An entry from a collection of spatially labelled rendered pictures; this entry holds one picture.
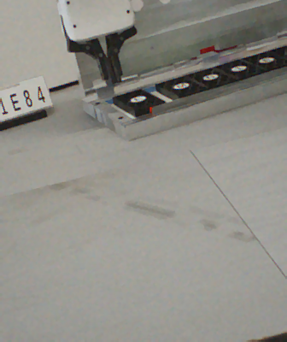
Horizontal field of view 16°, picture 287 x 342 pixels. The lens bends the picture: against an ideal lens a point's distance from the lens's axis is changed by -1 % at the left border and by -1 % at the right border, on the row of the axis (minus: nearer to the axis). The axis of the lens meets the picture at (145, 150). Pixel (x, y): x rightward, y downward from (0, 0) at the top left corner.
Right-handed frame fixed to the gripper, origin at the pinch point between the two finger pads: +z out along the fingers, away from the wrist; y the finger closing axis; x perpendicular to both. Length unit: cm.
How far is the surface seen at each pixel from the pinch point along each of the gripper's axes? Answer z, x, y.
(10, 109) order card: 2.3, 17.9, -12.5
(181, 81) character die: 4.8, 3.5, 11.4
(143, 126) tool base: 8.5, -6.1, 0.7
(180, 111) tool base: 8.1, -6.2, 6.6
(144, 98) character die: 5.4, 0.0, 3.9
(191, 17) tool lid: -4.0, 11.4, 18.8
